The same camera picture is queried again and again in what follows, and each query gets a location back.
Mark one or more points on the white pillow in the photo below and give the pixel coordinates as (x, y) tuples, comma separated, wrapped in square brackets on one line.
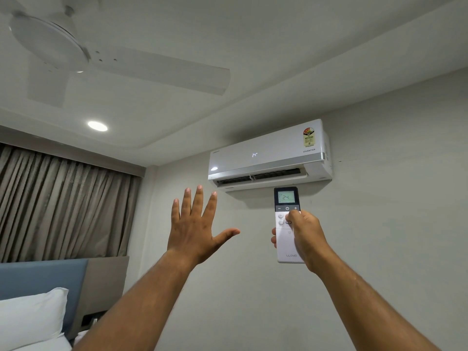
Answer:
[(31, 318)]

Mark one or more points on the round recessed ceiling light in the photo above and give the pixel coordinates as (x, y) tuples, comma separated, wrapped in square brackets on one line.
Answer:
[(97, 126)]

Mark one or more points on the person's right forearm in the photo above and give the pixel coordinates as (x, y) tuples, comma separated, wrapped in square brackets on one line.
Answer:
[(369, 303)]

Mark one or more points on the beige wooden headboard panel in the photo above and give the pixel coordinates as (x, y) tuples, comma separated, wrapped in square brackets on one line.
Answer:
[(104, 285)]

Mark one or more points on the person's right thumb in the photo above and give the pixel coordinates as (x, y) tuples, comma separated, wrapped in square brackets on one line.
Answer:
[(294, 217)]

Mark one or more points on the grey pleated curtain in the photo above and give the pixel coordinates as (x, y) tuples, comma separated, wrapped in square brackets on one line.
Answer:
[(62, 204)]

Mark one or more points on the blue padded headboard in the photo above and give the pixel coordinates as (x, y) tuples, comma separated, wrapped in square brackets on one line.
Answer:
[(40, 281)]

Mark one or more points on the person's left forearm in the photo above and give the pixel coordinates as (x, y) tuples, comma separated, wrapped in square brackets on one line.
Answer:
[(137, 307)]

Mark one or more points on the white wall air conditioner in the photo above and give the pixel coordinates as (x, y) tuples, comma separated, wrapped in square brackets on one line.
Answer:
[(270, 157)]

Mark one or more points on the person's left thumb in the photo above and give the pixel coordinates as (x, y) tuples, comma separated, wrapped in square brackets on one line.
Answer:
[(227, 236)]

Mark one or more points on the white ceiling fan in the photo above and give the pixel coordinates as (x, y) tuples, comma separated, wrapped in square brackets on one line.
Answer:
[(73, 54)]

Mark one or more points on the person's right hand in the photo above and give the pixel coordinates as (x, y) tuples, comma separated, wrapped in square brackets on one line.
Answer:
[(307, 237)]

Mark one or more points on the person's left middle finger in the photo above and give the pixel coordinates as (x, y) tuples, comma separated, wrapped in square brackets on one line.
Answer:
[(197, 203)]

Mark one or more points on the white bed sheet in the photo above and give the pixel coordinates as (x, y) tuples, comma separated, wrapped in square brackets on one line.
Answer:
[(81, 339)]

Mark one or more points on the person's left hand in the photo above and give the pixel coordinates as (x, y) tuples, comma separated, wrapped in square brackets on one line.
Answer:
[(190, 235)]

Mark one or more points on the person's left little finger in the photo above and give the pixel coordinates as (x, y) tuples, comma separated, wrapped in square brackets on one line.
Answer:
[(175, 214)]

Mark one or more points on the white air conditioner remote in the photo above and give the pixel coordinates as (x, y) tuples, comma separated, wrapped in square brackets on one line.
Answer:
[(287, 233)]

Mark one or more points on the black wall switch panel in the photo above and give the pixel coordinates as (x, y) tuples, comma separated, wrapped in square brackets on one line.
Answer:
[(91, 319)]

